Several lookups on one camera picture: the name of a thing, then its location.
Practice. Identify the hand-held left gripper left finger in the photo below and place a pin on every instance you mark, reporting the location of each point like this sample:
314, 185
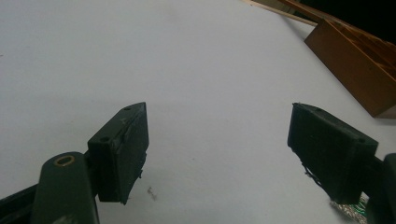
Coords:
120, 155

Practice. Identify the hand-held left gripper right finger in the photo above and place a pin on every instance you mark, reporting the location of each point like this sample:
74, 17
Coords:
333, 149

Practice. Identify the shiny green foil wrapper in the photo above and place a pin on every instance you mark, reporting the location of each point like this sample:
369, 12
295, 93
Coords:
353, 210

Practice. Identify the brown wooden box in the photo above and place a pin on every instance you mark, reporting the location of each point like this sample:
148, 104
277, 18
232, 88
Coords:
355, 57

